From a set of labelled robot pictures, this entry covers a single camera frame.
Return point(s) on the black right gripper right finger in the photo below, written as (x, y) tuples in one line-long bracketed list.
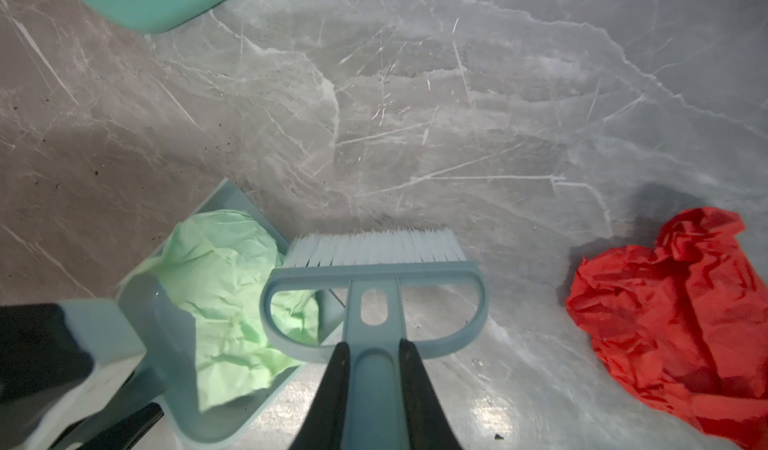
[(427, 425)]

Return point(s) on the grey-green dustpan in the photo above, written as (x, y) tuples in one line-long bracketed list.
[(166, 376)]

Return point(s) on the grey-green hand brush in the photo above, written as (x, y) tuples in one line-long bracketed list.
[(372, 269)]

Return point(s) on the mint green paper scrap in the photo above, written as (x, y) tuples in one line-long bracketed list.
[(214, 266)]

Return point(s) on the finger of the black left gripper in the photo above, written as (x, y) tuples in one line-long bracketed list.
[(125, 434)]

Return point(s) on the red paper scrap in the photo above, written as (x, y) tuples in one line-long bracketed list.
[(682, 325)]

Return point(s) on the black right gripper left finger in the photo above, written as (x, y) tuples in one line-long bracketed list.
[(323, 426)]

